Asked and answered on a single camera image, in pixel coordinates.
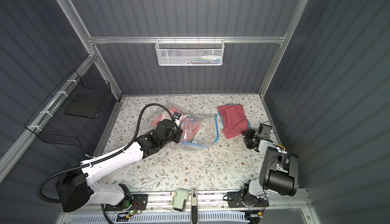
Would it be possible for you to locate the white wire wall basket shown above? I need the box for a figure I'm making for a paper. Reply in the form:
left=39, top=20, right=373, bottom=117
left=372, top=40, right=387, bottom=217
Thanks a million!
left=155, top=40, right=225, bottom=66

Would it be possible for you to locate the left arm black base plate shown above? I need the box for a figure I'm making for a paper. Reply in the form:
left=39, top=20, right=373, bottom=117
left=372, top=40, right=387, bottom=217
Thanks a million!
left=104, top=194, right=149, bottom=211

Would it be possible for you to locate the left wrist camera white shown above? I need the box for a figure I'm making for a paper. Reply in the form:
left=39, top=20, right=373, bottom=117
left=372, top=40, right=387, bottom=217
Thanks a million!
left=173, top=112, right=182, bottom=124

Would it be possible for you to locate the striped garment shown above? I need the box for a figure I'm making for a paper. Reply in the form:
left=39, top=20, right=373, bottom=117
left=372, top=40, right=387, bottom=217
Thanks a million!
left=150, top=107, right=203, bottom=147

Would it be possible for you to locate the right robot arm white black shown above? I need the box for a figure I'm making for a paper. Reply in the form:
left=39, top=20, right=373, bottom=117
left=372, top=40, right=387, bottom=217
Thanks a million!
left=241, top=123, right=299, bottom=206

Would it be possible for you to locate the white glue bottle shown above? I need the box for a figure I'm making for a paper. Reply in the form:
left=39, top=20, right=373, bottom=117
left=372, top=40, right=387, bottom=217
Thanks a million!
left=200, top=55, right=222, bottom=63

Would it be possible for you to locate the clear vacuum bag blue zipper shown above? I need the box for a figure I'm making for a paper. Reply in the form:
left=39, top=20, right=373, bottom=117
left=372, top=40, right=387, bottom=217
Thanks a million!
left=130, top=103, right=219, bottom=150

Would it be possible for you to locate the red garment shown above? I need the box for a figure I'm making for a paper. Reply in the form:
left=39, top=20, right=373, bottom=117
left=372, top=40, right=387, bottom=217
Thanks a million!
left=217, top=104, right=252, bottom=139

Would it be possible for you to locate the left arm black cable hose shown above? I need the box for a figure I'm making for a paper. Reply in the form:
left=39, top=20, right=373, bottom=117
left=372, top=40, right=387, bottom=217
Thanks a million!
left=36, top=103, right=176, bottom=203

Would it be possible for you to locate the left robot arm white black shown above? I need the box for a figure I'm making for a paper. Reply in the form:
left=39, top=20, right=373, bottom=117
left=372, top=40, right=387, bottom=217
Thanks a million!
left=55, top=119, right=182, bottom=212

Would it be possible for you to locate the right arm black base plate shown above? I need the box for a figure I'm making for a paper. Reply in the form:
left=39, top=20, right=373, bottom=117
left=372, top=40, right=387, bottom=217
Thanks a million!
left=223, top=190, right=269, bottom=208

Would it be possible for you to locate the black wire wall basket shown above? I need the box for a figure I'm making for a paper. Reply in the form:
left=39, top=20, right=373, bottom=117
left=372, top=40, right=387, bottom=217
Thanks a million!
left=25, top=72, right=112, bottom=146

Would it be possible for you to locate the pale green box on rail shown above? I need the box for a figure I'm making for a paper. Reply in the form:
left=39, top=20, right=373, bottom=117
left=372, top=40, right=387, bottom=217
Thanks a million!
left=171, top=188, right=190, bottom=212

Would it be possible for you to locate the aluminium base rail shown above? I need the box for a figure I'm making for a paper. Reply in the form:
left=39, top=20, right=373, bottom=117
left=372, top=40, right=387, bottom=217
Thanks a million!
left=56, top=188, right=320, bottom=224

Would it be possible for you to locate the black handle on rail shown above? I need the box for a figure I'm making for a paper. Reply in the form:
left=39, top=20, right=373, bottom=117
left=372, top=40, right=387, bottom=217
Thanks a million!
left=191, top=188, right=199, bottom=224

